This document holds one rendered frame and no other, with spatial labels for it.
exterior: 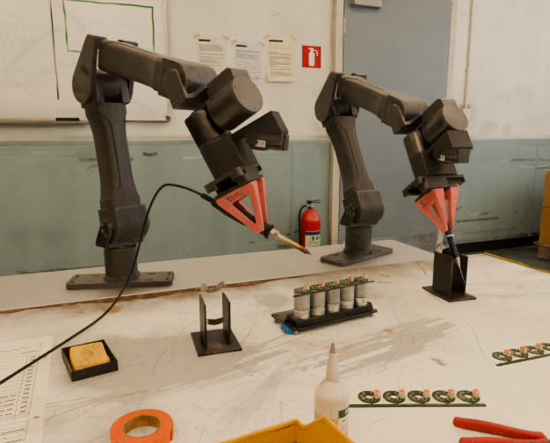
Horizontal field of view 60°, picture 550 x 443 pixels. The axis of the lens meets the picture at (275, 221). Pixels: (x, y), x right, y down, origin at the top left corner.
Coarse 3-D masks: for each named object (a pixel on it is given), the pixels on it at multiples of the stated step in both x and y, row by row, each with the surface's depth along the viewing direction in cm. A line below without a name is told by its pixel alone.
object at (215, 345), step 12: (204, 288) 68; (216, 288) 69; (228, 300) 66; (204, 312) 65; (228, 312) 66; (204, 324) 65; (216, 324) 67; (228, 324) 66; (192, 336) 69; (204, 336) 66; (216, 336) 69; (228, 336) 66; (204, 348) 65; (216, 348) 65; (228, 348) 65; (240, 348) 65
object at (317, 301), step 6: (312, 294) 72; (318, 294) 72; (324, 294) 73; (312, 300) 73; (318, 300) 72; (324, 300) 73; (312, 306) 73; (318, 306) 72; (324, 306) 73; (312, 312) 73; (318, 312) 73; (324, 312) 73
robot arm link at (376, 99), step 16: (336, 80) 111; (352, 80) 108; (320, 96) 116; (352, 96) 108; (368, 96) 103; (384, 96) 98; (400, 96) 97; (320, 112) 117; (384, 112) 98; (416, 112) 94
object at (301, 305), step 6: (294, 294) 71; (294, 300) 72; (300, 300) 71; (306, 300) 71; (294, 306) 72; (300, 306) 71; (306, 306) 71; (294, 312) 72; (300, 312) 71; (306, 312) 71; (300, 318) 71; (306, 318) 72
